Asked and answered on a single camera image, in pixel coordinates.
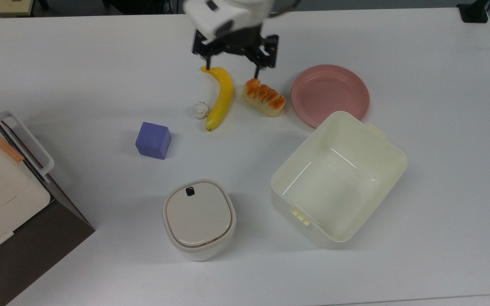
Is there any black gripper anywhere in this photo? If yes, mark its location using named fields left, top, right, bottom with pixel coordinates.
left=191, top=26, right=279, bottom=80

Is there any toy bread slice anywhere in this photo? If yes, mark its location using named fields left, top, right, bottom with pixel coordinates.
left=243, top=78, right=286, bottom=117

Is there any yellow toy banana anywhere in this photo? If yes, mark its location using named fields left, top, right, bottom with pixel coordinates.
left=200, top=66, right=234, bottom=132

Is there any white toy garlic bulb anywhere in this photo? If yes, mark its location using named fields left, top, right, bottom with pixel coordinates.
left=193, top=101, right=210, bottom=120

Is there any pink round plate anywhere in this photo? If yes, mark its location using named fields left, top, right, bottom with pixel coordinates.
left=291, top=65, right=370, bottom=128

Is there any purple foam cube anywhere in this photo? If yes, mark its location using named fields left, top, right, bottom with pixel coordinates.
left=135, top=122, right=172, bottom=160

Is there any beige lidded trash can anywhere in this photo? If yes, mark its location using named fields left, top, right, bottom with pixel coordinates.
left=162, top=179, right=236, bottom=261

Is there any cream plastic open bin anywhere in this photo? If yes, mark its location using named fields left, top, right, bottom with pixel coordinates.
left=271, top=111, right=408, bottom=249

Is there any orange latch strip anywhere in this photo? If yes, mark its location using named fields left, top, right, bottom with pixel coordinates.
left=0, top=125, right=25, bottom=163

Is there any black clamp base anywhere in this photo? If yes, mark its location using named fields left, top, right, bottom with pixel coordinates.
left=457, top=0, right=490, bottom=23

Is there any white oven appliance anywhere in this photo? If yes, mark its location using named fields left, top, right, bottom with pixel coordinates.
left=0, top=93, right=96, bottom=306

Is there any white drawer handle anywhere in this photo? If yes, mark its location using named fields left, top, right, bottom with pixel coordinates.
left=0, top=111, right=55, bottom=183

